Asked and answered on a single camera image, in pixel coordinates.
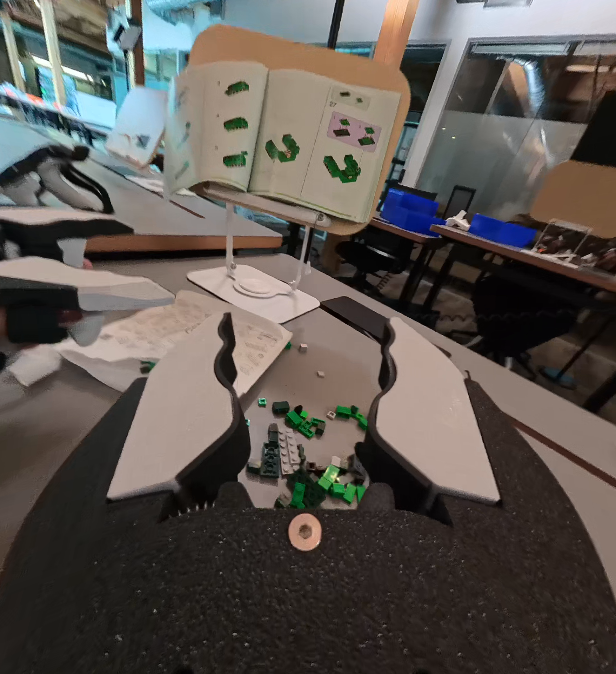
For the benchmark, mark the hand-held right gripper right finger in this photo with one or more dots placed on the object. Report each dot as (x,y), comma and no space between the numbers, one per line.
(434,421)

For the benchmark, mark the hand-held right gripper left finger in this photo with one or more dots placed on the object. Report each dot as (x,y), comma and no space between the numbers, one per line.
(181,416)

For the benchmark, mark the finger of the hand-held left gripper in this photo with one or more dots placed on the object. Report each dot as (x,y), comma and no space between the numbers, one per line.
(103,292)
(45,215)

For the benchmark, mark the pile of green toy bricks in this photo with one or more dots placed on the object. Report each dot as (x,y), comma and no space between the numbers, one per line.
(308,447)

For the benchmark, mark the grey desk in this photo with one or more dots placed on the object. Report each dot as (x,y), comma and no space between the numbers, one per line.
(297,389)

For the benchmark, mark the white paper sheet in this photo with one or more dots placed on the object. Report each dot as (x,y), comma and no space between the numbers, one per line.
(181,326)

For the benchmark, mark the white booklet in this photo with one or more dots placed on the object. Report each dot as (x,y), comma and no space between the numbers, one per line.
(137,129)

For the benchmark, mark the black smartphone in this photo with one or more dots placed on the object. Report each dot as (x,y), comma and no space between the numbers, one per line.
(355,316)

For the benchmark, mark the white book stand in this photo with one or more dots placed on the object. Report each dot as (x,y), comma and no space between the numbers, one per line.
(255,289)

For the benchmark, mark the black swivel chair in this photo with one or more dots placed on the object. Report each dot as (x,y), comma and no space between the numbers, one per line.
(363,260)

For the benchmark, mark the long brown table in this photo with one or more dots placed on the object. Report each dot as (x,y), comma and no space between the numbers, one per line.
(523,258)

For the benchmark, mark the narrow brown table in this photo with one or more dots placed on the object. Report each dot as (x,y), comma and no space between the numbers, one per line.
(397,226)

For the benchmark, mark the small white object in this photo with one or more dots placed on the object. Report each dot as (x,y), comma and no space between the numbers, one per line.
(456,220)

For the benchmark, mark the blue storage bin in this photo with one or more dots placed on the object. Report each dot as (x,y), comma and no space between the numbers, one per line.
(413,218)
(518,235)
(486,225)
(410,200)

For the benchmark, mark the clear acrylic stand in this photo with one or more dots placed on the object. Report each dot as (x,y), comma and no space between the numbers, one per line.
(560,242)

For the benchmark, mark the black mesh office chair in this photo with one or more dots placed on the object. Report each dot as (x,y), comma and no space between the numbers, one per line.
(460,200)

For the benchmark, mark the brick instruction booklet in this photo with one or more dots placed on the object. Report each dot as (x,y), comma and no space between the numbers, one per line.
(287,131)

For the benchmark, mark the black pole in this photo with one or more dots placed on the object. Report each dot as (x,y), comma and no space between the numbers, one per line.
(336,23)

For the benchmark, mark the wooden pillar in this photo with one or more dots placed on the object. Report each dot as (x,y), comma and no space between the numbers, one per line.
(396,31)

